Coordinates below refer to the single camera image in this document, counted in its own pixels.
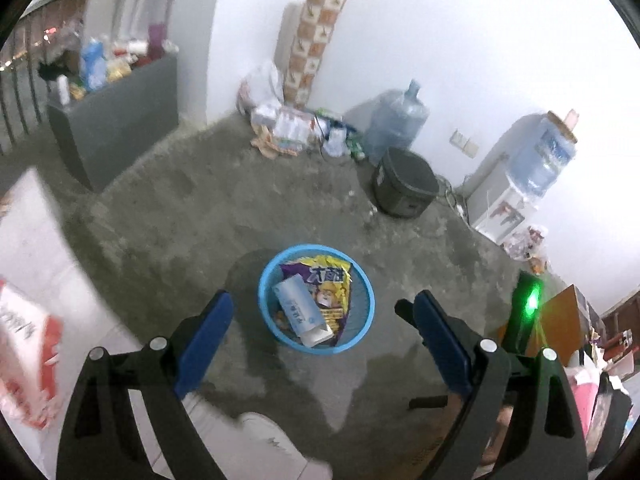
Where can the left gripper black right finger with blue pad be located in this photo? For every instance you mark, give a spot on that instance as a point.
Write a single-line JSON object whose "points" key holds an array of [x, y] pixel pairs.
{"points": [[544, 438]]}

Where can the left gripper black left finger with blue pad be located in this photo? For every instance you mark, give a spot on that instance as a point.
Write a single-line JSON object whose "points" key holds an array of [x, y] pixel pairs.
{"points": [[100, 438]]}

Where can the red white snack bag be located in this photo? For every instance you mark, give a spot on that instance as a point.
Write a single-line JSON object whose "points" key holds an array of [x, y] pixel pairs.
{"points": [[30, 344]]}

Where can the blue plastic trash basket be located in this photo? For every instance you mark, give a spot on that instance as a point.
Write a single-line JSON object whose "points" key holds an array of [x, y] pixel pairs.
{"points": [[361, 311]]}

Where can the pile of paper trash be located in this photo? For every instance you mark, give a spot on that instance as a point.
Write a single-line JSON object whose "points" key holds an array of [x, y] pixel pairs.
{"points": [[286, 131]]}

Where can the orange wooden cabinet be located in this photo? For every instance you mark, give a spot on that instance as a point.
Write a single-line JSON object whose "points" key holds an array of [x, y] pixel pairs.
{"points": [[562, 324]]}

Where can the white water dispenser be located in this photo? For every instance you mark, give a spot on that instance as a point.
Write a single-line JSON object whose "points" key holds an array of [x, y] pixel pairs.
{"points": [[497, 209]]}

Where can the water jug on dispenser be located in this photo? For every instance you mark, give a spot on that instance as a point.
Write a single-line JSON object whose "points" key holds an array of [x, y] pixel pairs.
{"points": [[538, 163]]}

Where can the black round bag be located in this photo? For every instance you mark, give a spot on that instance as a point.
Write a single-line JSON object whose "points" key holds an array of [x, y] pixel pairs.
{"points": [[403, 184]]}

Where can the yellow purple snack bag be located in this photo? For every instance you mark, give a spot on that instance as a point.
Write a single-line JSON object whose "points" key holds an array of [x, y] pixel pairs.
{"points": [[329, 282]]}

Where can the empty water jug on floor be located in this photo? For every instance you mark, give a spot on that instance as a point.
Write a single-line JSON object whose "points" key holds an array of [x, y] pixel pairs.
{"points": [[396, 120]]}

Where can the grey side table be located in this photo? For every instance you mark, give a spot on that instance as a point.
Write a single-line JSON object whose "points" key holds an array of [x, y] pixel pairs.
{"points": [[102, 135]]}

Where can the white plastic bag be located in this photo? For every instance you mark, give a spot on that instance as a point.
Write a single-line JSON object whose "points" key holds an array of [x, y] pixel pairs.
{"points": [[261, 86]]}

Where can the patterned cardboard box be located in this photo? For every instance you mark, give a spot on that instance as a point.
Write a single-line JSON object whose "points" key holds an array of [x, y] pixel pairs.
{"points": [[306, 30]]}

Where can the metal railing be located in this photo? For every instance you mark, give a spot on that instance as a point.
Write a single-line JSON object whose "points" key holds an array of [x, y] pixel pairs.
{"points": [[34, 40]]}

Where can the white small bottle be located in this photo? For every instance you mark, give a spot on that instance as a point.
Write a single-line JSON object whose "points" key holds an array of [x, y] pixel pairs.
{"points": [[63, 87]]}

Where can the blue detergent bottle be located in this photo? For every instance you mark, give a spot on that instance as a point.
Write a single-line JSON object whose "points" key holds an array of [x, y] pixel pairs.
{"points": [[93, 66]]}

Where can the purple cup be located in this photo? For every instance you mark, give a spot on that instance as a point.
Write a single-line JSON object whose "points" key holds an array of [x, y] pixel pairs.
{"points": [[157, 36]]}

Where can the white wall socket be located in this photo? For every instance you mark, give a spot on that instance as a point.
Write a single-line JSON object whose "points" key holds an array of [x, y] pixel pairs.
{"points": [[464, 144]]}

